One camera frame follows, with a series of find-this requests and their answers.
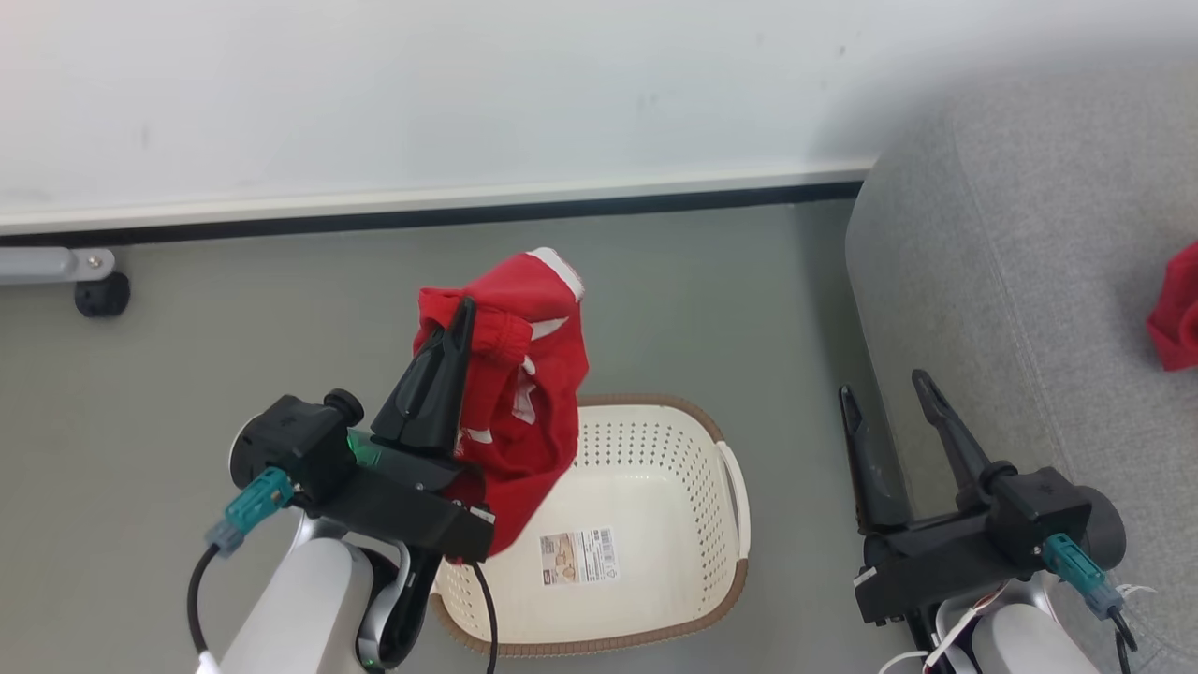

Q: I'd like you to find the teal left camera plug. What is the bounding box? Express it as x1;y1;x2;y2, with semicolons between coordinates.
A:
205;466;297;559

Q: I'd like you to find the grey metal stand leg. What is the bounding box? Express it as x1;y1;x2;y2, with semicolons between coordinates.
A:
0;245;116;286

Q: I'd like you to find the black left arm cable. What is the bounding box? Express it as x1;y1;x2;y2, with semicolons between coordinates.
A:
186;543;235;658

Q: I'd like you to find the plain red garment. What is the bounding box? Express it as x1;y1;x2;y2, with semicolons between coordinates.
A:
1147;240;1198;374

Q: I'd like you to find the teal camera plug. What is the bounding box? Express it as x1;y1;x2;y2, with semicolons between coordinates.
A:
205;466;297;559
1041;532;1125;620

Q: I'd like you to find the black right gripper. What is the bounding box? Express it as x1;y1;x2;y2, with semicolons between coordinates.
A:
839;369;1051;627

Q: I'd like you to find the teal right camera plug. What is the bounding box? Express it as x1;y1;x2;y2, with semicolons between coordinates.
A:
1041;532;1125;620

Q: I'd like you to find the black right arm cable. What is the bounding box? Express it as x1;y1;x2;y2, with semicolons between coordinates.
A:
1109;607;1140;674

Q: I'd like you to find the grey fabric sofa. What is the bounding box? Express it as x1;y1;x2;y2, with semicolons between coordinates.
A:
844;56;1198;674

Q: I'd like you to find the red garment with white trim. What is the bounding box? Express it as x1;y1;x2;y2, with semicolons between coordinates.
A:
413;246;591;561

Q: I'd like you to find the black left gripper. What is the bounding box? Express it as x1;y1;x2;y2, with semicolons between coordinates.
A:
318;296;497;563

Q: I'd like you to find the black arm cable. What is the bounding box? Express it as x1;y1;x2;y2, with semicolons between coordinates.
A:
1109;607;1140;674
186;543;235;658

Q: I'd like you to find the white and black baseboard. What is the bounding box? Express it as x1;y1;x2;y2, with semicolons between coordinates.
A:
0;167;878;248

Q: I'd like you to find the white perforated laundry basket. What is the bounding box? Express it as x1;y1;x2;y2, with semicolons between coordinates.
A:
430;393;752;657

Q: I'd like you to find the black caster wheel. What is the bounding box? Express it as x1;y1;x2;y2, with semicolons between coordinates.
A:
74;271;132;319

